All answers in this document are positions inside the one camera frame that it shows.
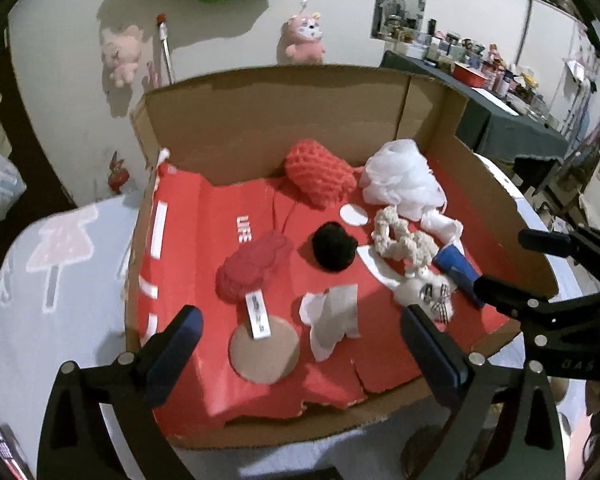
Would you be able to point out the pale pink plush toy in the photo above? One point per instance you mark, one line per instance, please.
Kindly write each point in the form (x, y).
(122, 55)

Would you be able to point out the dark brown door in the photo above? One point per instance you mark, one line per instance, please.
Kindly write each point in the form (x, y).
(35, 160)

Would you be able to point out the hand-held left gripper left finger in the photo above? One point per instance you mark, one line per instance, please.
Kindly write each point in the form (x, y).
(180, 345)

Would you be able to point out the bright pink plush toy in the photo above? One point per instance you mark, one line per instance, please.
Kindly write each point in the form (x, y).
(305, 40)

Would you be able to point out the red bowl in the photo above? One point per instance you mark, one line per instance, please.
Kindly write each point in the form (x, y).
(467, 74)

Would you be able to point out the small red wall ornament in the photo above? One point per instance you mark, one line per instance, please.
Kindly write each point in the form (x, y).
(119, 176)

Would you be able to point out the black pompom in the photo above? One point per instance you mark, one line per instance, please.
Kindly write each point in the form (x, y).
(335, 247)

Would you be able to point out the table with dark green cloth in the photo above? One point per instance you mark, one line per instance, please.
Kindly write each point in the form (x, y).
(495, 125)

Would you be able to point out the red and white stick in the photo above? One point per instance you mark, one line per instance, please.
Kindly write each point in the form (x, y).
(165, 45)

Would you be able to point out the clear plastic bag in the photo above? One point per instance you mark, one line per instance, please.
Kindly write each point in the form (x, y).
(0, 185)

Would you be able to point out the small white teddy bear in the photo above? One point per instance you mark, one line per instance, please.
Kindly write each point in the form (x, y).
(415, 290)

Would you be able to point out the orange foam net sleeve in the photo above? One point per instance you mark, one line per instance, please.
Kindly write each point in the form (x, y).
(320, 175)

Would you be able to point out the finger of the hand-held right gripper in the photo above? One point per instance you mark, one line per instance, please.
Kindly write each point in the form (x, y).
(555, 242)
(510, 300)

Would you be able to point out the torn white paper piece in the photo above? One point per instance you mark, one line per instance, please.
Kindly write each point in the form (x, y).
(335, 320)

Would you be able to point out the dark red-striped box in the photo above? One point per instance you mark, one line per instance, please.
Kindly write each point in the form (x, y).
(7, 452)

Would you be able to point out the group of bottles and cosmetics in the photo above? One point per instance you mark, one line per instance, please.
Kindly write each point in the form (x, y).
(445, 45)

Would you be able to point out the cream crochet piece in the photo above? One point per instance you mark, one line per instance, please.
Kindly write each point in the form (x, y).
(405, 245)

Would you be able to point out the white mesh bath pouf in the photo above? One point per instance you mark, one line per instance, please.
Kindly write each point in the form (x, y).
(400, 175)

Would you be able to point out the cardboard box red inside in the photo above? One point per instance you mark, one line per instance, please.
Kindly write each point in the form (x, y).
(280, 125)

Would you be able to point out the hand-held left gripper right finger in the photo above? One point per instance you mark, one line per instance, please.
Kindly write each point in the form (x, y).
(432, 355)

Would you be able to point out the red knitted yarn piece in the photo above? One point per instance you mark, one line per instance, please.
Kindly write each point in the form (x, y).
(250, 265)

